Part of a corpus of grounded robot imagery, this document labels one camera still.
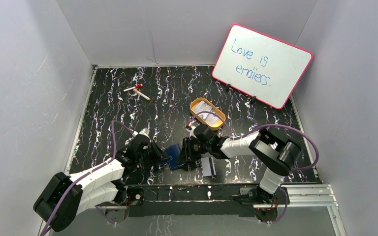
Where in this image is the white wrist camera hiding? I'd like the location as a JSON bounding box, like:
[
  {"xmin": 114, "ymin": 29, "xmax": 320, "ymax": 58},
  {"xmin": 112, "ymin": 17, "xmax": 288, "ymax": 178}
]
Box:
[
  {"xmin": 186, "ymin": 124, "xmax": 197, "ymax": 136},
  {"xmin": 133, "ymin": 128, "xmax": 150, "ymax": 138}
]

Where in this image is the yellow oval tray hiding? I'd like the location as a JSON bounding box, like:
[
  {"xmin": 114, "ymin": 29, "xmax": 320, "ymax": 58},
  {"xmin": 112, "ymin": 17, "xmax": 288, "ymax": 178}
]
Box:
[{"xmin": 189, "ymin": 97, "xmax": 226, "ymax": 131}]

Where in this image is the blue leather card holder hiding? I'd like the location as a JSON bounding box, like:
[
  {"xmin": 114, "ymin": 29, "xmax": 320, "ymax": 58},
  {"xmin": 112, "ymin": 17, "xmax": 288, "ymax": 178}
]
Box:
[{"xmin": 165, "ymin": 144, "xmax": 196, "ymax": 171}]

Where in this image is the pink framed whiteboard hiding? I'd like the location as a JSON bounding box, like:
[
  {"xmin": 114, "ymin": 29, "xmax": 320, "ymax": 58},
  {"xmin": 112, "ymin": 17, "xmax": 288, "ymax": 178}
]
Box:
[{"xmin": 212, "ymin": 24, "xmax": 313, "ymax": 109}]

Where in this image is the white magnetic stripe card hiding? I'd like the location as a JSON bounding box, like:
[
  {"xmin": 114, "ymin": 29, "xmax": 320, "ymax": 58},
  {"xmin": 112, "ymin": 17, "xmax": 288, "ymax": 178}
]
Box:
[{"xmin": 201, "ymin": 157, "xmax": 216, "ymax": 177}]

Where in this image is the silver credit card stack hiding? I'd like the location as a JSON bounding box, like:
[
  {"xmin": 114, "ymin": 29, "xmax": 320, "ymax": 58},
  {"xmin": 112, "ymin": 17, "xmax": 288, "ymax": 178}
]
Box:
[{"xmin": 193, "ymin": 101, "xmax": 220, "ymax": 126}]

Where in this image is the orange capped marker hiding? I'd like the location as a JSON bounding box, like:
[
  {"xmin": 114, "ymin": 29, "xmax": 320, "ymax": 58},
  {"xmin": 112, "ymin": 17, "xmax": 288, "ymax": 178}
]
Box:
[{"xmin": 133, "ymin": 89, "xmax": 151, "ymax": 101}]

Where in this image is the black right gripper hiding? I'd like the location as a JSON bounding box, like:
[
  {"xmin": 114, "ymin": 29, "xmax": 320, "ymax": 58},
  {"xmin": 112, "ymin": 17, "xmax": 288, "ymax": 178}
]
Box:
[{"xmin": 176, "ymin": 137, "xmax": 211, "ymax": 163}]

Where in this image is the red capped marker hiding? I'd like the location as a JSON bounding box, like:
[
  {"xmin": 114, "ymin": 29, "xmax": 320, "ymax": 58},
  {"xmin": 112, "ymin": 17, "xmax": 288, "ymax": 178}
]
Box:
[{"xmin": 123, "ymin": 84, "xmax": 143, "ymax": 92}]

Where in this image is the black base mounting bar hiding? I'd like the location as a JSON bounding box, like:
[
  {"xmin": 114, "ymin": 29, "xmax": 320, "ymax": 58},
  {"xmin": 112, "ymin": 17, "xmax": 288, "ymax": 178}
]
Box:
[{"xmin": 94, "ymin": 184, "xmax": 307, "ymax": 218}]

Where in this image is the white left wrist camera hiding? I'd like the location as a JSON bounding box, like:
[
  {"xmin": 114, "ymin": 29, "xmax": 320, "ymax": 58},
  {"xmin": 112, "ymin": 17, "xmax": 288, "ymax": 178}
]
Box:
[{"xmin": 133, "ymin": 128, "xmax": 150, "ymax": 138}]

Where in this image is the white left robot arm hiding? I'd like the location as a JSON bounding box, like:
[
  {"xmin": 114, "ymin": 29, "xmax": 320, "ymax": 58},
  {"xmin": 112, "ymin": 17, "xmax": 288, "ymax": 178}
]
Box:
[{"xmin": 33, "ymin": 133, "xmax": 170, "ymax": 234}]

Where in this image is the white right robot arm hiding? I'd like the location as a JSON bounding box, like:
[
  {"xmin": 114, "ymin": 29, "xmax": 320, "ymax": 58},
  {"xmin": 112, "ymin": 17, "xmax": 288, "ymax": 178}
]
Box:
[{"xmin": 177, "ymin": 124, "xmax": 302, "ymax": 204}]

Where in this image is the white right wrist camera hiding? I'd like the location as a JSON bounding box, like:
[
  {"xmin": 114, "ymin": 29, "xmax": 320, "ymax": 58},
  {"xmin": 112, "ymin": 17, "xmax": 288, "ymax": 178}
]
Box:
[{"xmin": 186, "ymin": 124, "xmax": 197, "ymax": 136}]

